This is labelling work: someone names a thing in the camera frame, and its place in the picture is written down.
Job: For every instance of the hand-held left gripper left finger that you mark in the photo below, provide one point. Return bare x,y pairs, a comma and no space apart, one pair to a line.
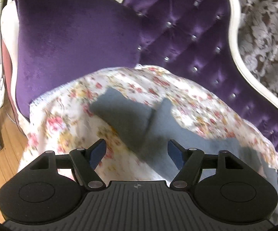
97,154

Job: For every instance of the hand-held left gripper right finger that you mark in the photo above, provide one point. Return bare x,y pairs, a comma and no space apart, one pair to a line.
175,156

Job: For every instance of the grey knit garment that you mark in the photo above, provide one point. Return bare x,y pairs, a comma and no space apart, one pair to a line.
158,144

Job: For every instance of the floral printed blanket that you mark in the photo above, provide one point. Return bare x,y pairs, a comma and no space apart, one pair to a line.
57,125

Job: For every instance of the brown damask curtain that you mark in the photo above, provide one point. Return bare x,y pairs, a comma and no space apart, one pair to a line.
266,28

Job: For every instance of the purple tufted sofa white frame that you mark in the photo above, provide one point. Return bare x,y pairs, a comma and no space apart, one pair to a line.
189,16

